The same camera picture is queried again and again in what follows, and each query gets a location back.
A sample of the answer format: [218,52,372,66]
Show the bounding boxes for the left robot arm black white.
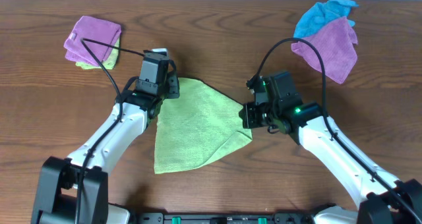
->
[31,48,179,223]

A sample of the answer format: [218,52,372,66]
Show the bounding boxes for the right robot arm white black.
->
[239,72,421,223]

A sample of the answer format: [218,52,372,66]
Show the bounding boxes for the crumpled blue cloth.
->
[293,0,359,38]

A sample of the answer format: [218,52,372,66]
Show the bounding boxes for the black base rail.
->
[127,212,316,224]

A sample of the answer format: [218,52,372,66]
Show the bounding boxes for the crumpled purple cloth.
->
[304,16,358,84]

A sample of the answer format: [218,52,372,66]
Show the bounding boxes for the green microfiber cloth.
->
[154,78,253,174]

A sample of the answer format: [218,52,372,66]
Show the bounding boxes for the folded green cloth under purple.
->
[73,42,119,70]

